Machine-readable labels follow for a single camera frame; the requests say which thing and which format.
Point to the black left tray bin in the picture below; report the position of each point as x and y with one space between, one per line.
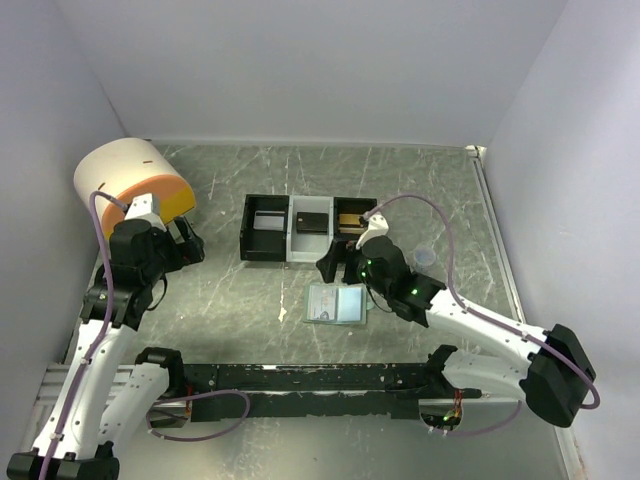
267 246

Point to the small clear plastic cup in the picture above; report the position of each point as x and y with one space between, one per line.
424 258

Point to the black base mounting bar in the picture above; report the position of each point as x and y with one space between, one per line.
326 390

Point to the black right tray bin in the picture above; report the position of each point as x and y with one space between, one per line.
350 205

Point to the round drawer cabinet white orange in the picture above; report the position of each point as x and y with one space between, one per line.
109 178

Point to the aluminium right side rail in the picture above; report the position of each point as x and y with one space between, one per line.
476 155

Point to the white middle tray bin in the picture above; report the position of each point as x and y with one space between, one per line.
308 248

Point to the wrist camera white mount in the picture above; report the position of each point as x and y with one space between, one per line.
145 207
376 226

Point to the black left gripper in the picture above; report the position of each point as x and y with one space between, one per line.
193 245

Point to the black tray bin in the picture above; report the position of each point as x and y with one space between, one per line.
350 205
267 246

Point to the white VIP credit card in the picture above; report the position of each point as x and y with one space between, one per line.
323 303

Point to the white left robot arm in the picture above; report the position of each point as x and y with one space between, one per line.
86 427

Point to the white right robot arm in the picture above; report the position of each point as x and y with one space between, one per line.
547 369

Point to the black cards in middle bin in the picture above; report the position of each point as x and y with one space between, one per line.
312 223

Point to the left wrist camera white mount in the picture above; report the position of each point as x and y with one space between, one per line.
145 207

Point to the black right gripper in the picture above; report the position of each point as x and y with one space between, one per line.
338 252

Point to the gold cards in right bin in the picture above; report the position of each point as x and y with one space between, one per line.
351 224

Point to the green card holder wallet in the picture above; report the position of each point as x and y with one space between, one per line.
353 303

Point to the silver cards in left bin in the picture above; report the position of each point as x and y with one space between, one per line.
269 220

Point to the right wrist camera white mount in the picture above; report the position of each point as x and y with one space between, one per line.
376 226

